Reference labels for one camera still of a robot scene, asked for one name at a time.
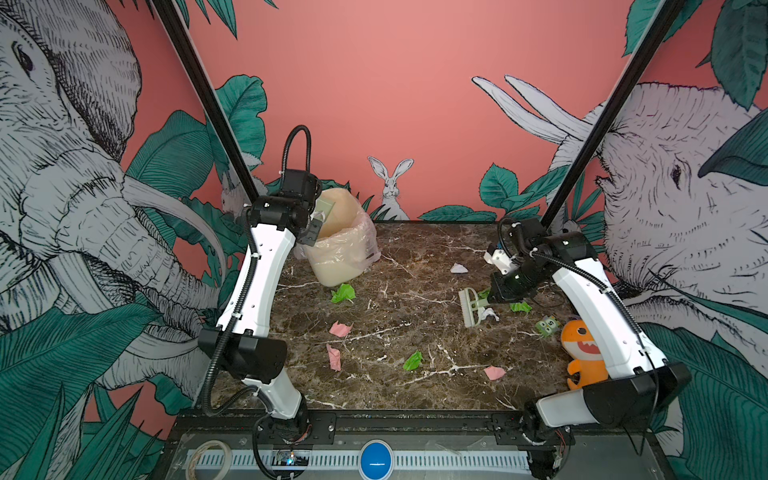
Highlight cream trash bin with bag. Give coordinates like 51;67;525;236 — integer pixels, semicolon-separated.
294;188;381;287

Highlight light green hand brush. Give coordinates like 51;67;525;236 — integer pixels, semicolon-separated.
458;288;491;328

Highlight light green dustpan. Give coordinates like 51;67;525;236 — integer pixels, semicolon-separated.
311;196;335;225

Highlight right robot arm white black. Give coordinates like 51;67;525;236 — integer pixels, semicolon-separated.
486;217;692;443

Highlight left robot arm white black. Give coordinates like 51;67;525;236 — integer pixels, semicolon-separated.
198;169;322;421

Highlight green paper scrap far right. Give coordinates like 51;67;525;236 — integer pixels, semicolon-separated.
509;301;533;313

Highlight white paper scrap far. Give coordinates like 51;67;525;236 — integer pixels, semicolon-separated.
450;263;469;274

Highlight white paper scrap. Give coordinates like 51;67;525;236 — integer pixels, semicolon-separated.
480;308;499;321
450;263;469;274

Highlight white paper scrap right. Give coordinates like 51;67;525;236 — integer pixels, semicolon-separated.
480;308;499;321

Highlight green paper scrap near bin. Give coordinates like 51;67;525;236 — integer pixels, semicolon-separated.
331;283;356;304

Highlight orange plush toy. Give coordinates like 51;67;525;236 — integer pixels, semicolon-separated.
561;319;609;390

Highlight pink paper scrap upper left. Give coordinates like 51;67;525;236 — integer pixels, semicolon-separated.
329;322;352;338

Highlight pink paper scrap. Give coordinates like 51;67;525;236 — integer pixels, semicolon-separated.
483;366;507;381
329;322;352;338
326;344;342;372

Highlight pink paper scrap right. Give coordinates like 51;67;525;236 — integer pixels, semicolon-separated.
483;366;507;381

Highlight pink paper scrap lower left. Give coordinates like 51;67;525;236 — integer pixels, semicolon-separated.
326;344;342;372

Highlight green paper scrap centre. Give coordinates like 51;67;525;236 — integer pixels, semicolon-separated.
403;351;423;371

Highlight coiled clear cable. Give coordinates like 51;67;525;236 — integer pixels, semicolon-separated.
184;440;234;480

